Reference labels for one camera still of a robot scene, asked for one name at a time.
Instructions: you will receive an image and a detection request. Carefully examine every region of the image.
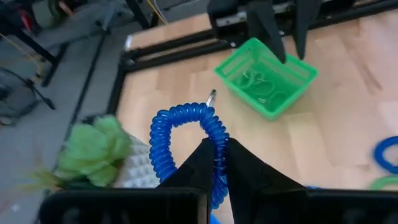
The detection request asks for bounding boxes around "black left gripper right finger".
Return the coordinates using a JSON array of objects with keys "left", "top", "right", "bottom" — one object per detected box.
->
[{"left": 225, "top": 138, "right": 309, "bottom": 224}]

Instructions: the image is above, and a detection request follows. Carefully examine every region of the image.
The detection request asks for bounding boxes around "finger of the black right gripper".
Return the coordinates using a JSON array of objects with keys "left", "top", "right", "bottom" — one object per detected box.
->
[
  {"left": 248, "top": 0, "right": 287, "bottom": 64},
  {"left": 294, "top": 0, "right": 323, "bottom": 61}
]

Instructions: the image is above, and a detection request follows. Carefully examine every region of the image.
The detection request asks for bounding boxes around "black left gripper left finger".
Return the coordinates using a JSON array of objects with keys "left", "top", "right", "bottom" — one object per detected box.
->
[{"left": 157, "top": 138, "right": 216, "bottom": 224}]

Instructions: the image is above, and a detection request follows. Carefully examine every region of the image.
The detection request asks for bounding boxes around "blue spiral wrist coil keychain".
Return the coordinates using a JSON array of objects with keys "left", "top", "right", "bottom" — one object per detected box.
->
[
  {"left": 149, "top": 89, "right": 231, "bottom": 210},
  {"left": 372, "top": 135, "right": 398, "bottom": 175}
]

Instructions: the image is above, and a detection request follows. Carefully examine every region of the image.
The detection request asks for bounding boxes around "green spiral wrist coil keychain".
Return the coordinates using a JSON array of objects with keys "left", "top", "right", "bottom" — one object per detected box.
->
[
  {"left": 239, "top": 67, "right": 266, "bottom": 91},
  {"left": 260, "top": 91, "right": 289, "bottom": 109},
  {"left": 369, "top": 175, "right": 398, "bottom": 191},
  {"left": 254, "top": 77, "right": 281, "bottom": 101}
]

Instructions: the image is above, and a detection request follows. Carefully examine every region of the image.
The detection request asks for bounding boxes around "white triangle pattern planter pot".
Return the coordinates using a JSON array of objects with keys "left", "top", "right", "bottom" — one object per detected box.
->
[{"left": 114, "top": 135, "right": 161, "bottom": 189}]

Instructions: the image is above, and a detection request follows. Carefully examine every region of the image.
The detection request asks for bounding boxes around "green plastic basket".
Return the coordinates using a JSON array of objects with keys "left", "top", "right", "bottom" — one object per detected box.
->
[{"left": 213, "top": 37, "right": 319, "bottom": 122}]

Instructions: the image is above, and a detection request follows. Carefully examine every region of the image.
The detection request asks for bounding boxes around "green artificial plant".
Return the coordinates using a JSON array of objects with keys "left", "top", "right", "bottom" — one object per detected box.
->
[{"left": 29, "top": 114, "right": 133, "bottom": 191}]

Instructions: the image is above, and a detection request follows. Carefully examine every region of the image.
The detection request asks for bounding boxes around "black tripod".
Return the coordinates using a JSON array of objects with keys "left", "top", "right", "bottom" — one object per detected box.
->
[{"left": 0, "top": 67, "right": 57, "bottom": 111}]

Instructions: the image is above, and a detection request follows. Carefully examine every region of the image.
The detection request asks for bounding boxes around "black metal stand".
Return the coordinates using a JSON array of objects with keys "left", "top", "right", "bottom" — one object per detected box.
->
[{"left": 0, "top": 27, "right": 70, "bottom": 88}]

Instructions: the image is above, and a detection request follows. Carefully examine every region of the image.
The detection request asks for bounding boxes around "yellow cable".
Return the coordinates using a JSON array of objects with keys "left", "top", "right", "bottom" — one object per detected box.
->
[{"left": 145, "top": 0, "right": 169, "bottom": 26}]

